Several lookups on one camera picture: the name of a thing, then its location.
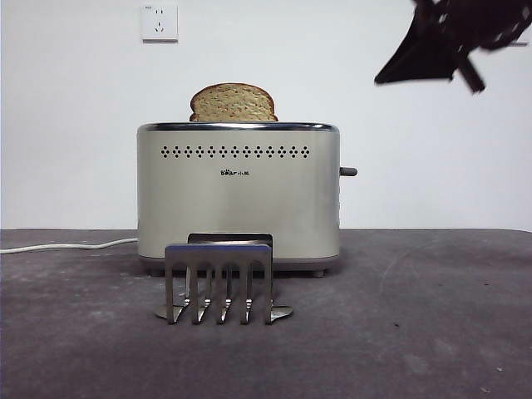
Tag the steel toast rack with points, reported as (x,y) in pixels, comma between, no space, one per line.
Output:
(216,254)

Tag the cream steel two-slot toaster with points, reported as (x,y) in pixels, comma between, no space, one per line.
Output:
(249,208)

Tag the brown seeded bread slice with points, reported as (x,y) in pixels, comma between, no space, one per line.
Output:
(232,104)

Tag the grey toaster lever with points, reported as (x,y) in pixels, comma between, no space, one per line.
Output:
(348,170)

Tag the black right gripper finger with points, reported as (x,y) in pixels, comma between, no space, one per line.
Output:
(471,77)
(420,62)

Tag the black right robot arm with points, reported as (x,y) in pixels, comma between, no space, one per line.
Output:
(478,16)

